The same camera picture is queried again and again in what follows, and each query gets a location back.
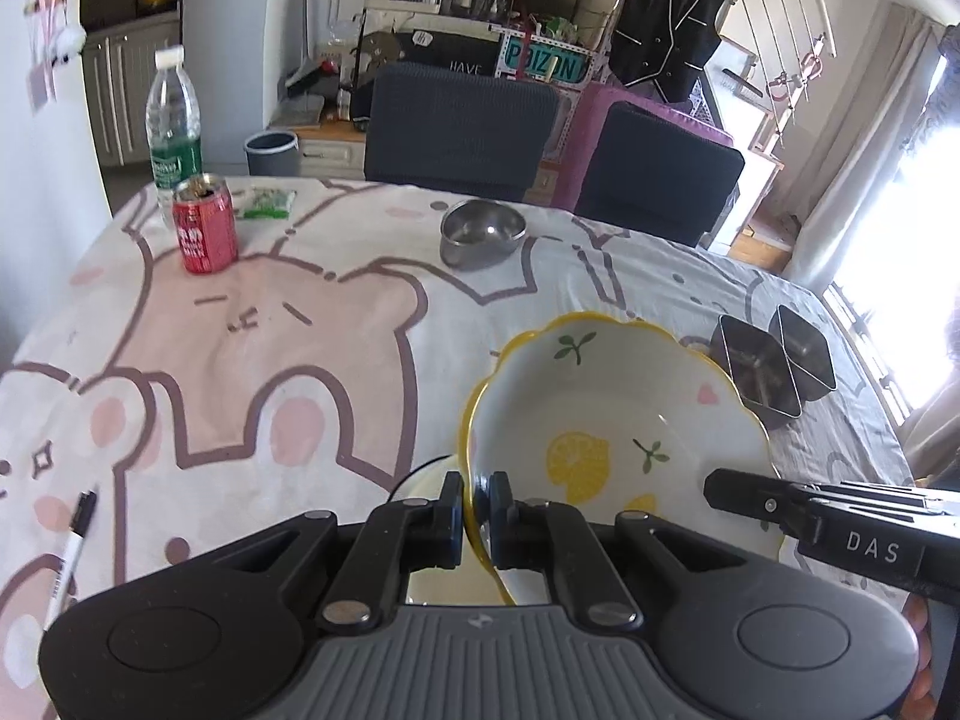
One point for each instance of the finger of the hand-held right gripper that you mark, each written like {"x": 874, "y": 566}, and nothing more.
{"x": 750, "y": 499}

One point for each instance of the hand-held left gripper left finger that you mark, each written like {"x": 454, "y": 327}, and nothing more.
{"x": 448, "y": 525}

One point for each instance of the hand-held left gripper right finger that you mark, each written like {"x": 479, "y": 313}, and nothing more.
{"x": 499, "y": 525}

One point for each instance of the square steel bowl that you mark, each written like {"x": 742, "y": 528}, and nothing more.
{"x": 810, "y": 352}
{"x": 750, "y": 375}

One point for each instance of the yellow floral ceramic bowl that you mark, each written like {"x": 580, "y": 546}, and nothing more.
{"x": 615, "y": 405}

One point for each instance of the round steel bowl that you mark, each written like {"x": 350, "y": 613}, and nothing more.
{"x": 480, "y": 229}

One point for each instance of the person's right hand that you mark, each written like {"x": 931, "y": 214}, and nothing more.
{"x": 924, "y": 630}

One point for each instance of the black balcony railing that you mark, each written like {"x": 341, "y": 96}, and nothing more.
{"x": 870, "y": 345}

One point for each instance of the cartoon printed tablecloth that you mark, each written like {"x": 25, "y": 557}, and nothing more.
{"x": 300, "y": 360}

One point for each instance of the wooden staircase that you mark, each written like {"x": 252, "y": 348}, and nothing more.
{"x": 761, "y": 187}

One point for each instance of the dark grey chair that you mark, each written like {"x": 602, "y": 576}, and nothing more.
{"x": 457, "y": 127}
{"x": 660, "y": 180}

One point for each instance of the beige curtain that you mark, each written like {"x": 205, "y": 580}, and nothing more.
{"x": 855, "y": 165}

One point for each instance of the green snack packet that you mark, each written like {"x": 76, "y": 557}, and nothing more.
{"x": 266, "y": 202}

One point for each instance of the black white marker pen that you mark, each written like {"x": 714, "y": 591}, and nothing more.
{"x": 71, "y": 547}

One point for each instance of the red drink can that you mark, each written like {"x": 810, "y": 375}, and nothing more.
{"x": 204, "y": 232}

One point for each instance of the grey trash bin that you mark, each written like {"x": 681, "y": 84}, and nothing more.
{"x": 271, "y": 157}

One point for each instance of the teal framed sign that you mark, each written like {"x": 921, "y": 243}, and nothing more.
{"x": 544, "y": 64}

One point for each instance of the black board with bear sticker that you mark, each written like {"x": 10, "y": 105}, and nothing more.
{"x": 450, "y": 52}

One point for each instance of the black vest with white trim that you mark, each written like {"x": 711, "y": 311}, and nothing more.
{"x": 667, "y": 30}

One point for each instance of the clear plastic water bottle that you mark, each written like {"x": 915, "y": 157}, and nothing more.
{"x": 174, "y": 120}

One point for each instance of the cream kitchen base cabinet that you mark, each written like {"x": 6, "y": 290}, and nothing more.
{"x": 131, "y": 90}

